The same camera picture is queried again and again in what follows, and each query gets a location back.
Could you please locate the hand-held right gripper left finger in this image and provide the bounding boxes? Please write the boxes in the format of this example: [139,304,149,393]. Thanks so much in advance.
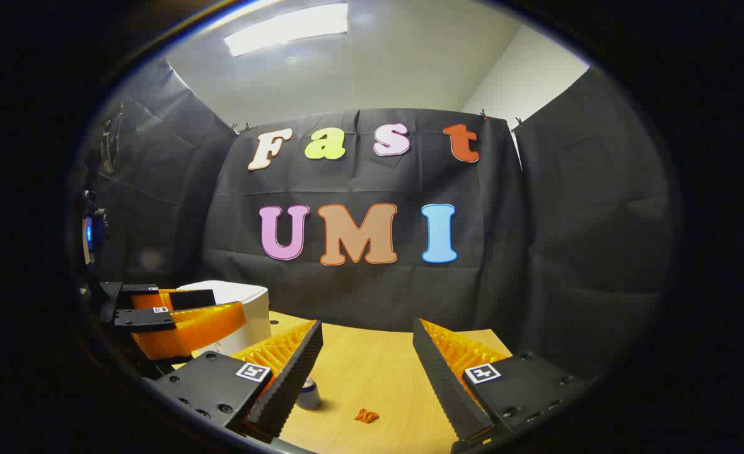
[154,320,324,441]

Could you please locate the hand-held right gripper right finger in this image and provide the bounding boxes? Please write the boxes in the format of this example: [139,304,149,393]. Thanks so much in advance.
[412,318,584,453]

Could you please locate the silver pop can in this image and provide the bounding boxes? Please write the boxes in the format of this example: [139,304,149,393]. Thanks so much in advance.
[296,376,323,412]

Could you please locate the white desktop garbage bin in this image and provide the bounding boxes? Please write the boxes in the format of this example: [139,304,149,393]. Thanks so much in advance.
[175,280,272,359]

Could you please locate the black backdrop cloth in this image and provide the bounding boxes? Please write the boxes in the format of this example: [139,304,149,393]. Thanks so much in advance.
[73,57,677,380]

